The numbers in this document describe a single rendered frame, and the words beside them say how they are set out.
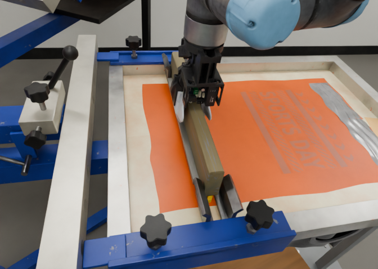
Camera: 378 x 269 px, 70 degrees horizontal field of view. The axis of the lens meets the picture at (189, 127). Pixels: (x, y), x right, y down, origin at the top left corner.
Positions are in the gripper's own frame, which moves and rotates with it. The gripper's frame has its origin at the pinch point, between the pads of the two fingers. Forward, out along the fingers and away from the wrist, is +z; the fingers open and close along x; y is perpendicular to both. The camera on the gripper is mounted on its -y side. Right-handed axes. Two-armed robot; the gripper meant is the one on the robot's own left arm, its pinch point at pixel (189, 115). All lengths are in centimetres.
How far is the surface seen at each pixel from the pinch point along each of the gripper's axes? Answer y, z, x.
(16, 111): -0.6, -3.2, -35.6
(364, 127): 4.4, 4.3, 48.4
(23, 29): -61, 9, -50
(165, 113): -6.8, 5.4, -4.7
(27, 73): -174, 103, -97
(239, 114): -4.8, 5.3, 15.3
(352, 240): 14, 65, 75
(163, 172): 11.6, 5.3, -7.6
